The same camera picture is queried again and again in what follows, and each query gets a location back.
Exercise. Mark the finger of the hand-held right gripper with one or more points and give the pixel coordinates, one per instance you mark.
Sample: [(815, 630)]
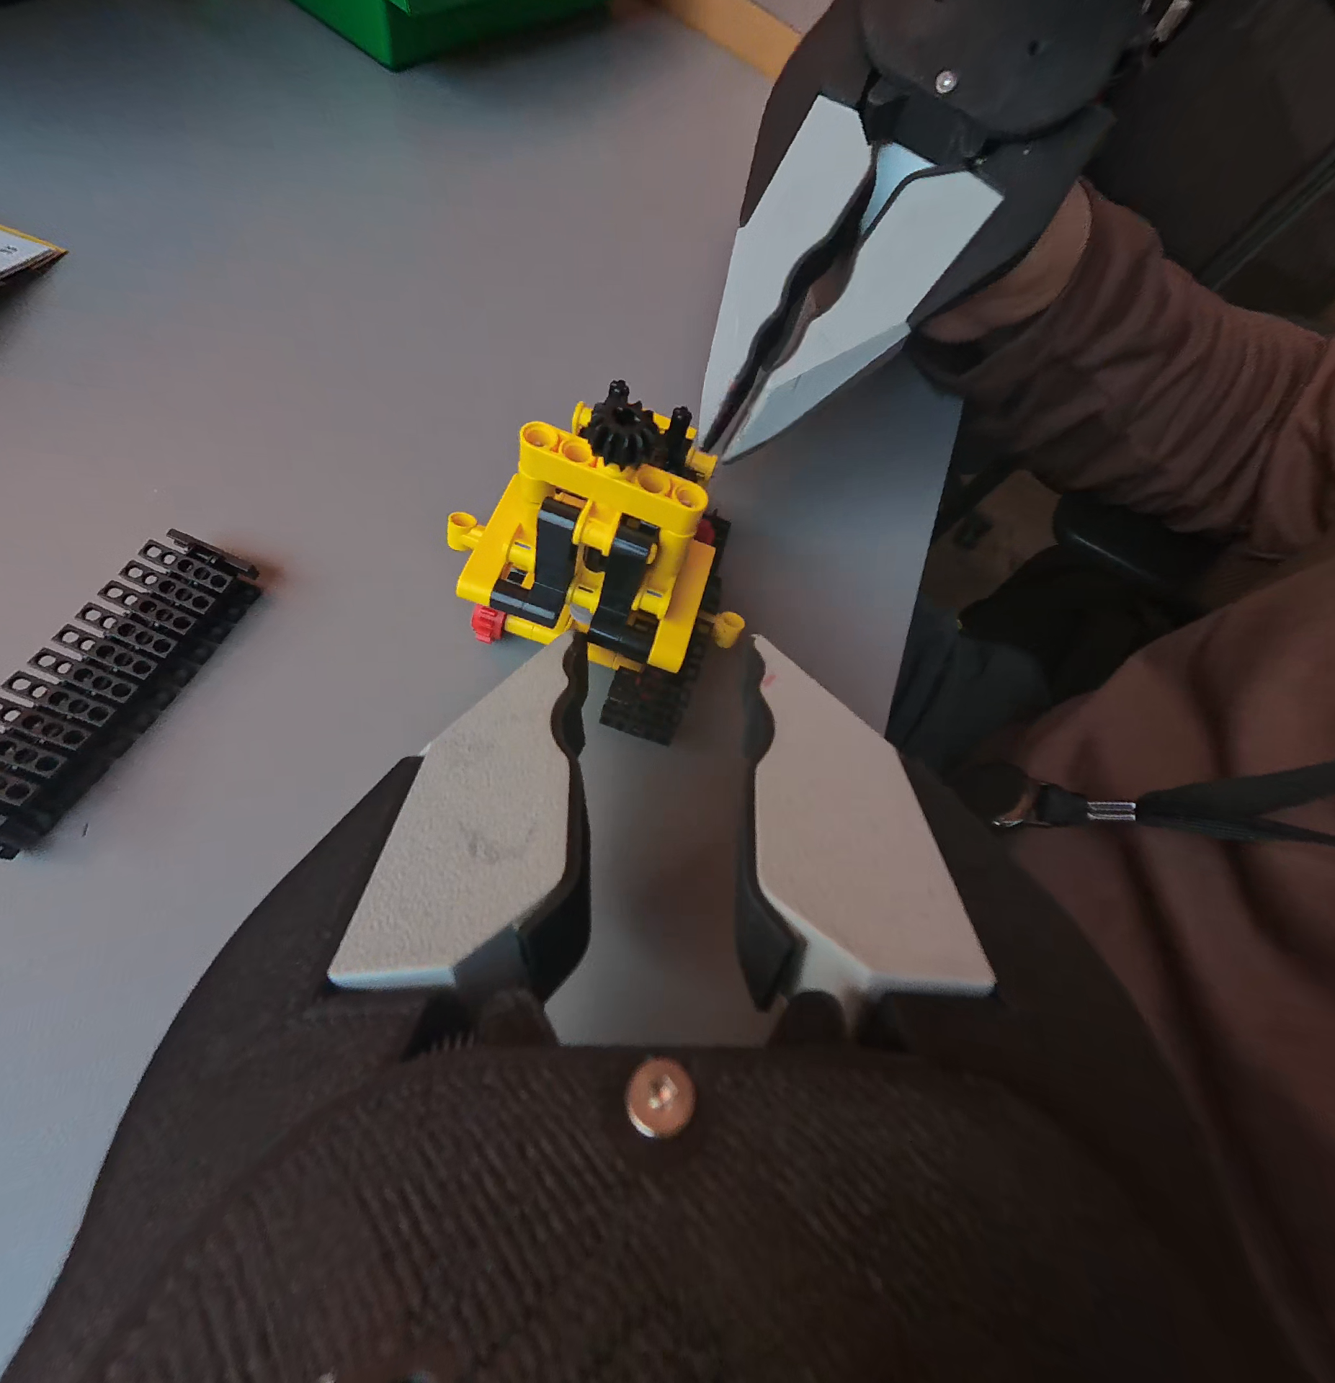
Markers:
[(904, 249), (781, 228)]

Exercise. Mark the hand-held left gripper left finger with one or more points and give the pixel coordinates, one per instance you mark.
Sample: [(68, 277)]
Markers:
[(467, 830)]

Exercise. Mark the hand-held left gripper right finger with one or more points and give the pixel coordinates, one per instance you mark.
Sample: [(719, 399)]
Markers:
[(862, 854)]

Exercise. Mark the black lego track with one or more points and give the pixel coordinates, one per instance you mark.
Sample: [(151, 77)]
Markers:
[(104, 692), (652, 705)]

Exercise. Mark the yellow lego bulldozer model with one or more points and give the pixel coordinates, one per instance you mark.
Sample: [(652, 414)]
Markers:
[(613, 506)]

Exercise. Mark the person's right forearm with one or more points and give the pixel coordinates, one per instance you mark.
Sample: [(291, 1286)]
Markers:
[(1175, 412)]

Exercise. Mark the lego instruction booklet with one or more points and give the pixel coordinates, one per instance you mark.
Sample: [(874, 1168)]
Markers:
[(8, 256)]

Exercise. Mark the person's right hand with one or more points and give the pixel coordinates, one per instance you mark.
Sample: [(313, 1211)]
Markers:
[(1061, 256)]

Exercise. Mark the person's dark trouser leg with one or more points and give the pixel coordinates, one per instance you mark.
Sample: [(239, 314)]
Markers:
[(963, 692)]

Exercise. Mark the person's brown clothing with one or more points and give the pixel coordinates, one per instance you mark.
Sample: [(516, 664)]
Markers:
[(1198, 1025)]

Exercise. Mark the green plastic bin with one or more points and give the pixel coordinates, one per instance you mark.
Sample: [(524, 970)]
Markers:
[(453, 27)]

